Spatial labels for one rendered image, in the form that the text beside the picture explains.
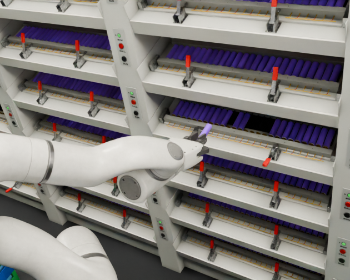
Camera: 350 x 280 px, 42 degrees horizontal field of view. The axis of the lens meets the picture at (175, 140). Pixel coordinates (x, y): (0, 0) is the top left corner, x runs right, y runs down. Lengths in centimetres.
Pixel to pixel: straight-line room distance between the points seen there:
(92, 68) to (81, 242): 65
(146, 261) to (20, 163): 132
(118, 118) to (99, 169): 70
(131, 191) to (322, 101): 55
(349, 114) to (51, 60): 104
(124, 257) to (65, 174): 127
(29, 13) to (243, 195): 94
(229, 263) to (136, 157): 100
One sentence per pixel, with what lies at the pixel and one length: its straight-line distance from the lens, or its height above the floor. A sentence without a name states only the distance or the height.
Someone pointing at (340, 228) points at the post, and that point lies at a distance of 146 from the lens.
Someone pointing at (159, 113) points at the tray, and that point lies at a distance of 156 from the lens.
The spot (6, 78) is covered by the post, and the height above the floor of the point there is 85.
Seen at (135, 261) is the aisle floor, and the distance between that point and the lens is 215.
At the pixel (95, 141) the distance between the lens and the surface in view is 190.
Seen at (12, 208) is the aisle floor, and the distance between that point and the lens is 266.
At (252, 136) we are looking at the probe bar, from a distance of 141.
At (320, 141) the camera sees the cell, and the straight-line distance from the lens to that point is 138.
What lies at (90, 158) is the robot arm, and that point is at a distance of 96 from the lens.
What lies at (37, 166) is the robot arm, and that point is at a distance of 92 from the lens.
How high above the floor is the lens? 162
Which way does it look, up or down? 36 degrees down
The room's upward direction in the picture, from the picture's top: 10 degrees counter-clockwise
